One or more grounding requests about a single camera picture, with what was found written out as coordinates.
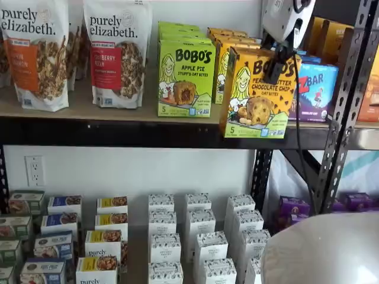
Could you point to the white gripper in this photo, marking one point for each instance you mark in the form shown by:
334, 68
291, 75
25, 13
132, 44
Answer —
281, 20

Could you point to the orange Bobo's peanut butter box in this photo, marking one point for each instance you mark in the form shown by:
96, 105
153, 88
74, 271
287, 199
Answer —
231, 37
251, 97
222, 31
220, 74

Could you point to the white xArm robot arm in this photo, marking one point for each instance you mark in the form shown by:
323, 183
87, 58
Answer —
325, 254

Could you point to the orange snack box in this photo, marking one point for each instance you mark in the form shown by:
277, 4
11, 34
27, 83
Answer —
370, 103
334, 41
316, 29

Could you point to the black metal shelf rack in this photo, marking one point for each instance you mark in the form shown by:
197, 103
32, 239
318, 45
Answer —
118, 133
343, 88

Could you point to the green Bobo's apple pie box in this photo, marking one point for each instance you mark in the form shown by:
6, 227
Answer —
177, 26
180, 32
183, 88
183, 38

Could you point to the purple snack box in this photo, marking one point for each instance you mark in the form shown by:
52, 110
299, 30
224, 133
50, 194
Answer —
356, 201
293, 205
300, 219

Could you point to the white botanical print box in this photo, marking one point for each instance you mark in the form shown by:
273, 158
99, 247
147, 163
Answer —
202, 220
219, 270
210, 244
161, 201
248, 220
240, 204
165, 273
165, 245
162, 220
197, 201
253, 270
254, 241

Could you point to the wooden shelf board with snacks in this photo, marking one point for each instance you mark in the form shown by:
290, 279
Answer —
80, 106

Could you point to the yellow white granola box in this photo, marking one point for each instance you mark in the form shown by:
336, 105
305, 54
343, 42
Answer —
96, 269
111, 220
112, 202
103, 242

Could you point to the wooden shelf board with boxes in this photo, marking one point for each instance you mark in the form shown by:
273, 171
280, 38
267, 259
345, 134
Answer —
139, 236

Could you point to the blue white granola box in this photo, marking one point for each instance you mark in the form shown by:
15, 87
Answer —
59, 220
65, 202
43, 270
53, 244

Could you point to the green white granola box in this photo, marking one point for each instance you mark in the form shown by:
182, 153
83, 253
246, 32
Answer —
10, 251
6, 275
14, 226
26, 201

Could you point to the red label granola bag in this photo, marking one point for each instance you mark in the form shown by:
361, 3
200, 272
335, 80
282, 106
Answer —
118, 88

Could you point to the white granola bag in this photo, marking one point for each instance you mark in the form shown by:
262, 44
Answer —
3, 59
75, 50

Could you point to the orange label granola bag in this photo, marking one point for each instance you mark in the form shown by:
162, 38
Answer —
35, 88

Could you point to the white wall outlet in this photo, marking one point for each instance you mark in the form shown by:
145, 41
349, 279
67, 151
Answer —
34, 171

